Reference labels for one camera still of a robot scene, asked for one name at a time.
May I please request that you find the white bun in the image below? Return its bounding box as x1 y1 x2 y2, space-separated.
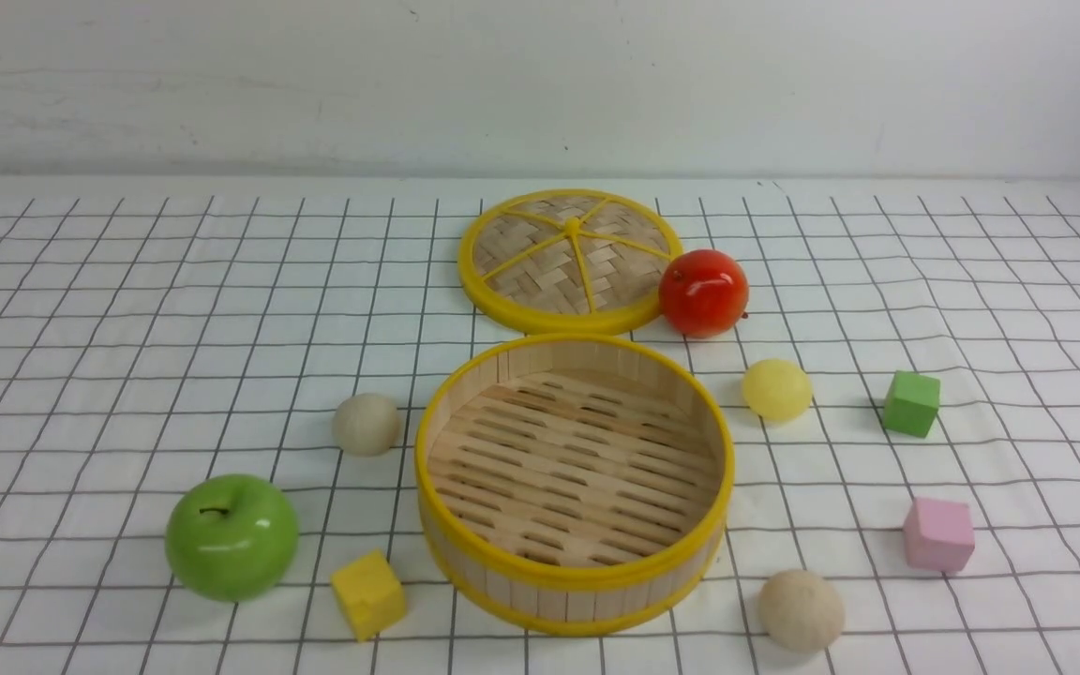
330 392 402 457
757 569 846 654

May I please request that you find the yellow bun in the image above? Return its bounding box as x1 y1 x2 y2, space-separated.
742 357 813 424

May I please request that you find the woven bamboo steamer lid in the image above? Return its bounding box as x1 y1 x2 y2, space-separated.
456 189 684 335

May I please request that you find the bamboo steamer tray yellow rim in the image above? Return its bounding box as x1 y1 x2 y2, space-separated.
414 334 735 637

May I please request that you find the red tomato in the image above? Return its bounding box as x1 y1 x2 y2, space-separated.
657 248 750 340

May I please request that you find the yellow cube block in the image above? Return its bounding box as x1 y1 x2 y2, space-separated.
330 548 408 642

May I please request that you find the green apple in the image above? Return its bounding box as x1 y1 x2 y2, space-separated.
164 473 300 603

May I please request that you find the green cube block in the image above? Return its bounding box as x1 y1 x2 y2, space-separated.
882 370 941 438

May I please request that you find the white grid-pattern tablecloth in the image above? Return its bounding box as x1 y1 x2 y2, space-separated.
0 178 1080 674

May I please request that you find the pink cube block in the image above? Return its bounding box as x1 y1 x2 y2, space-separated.
903 497 976 573

